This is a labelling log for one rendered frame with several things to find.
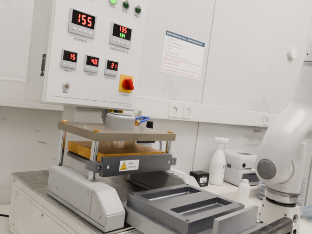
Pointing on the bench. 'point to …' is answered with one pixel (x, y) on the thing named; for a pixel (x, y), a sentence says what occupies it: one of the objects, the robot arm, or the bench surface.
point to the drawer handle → (276, 227)
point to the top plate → (116, 129)
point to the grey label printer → (239, 167)
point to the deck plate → (124, 189)
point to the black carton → (200, 177)
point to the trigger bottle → (218, 162)
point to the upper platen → (107, 149)
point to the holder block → (183, 207)
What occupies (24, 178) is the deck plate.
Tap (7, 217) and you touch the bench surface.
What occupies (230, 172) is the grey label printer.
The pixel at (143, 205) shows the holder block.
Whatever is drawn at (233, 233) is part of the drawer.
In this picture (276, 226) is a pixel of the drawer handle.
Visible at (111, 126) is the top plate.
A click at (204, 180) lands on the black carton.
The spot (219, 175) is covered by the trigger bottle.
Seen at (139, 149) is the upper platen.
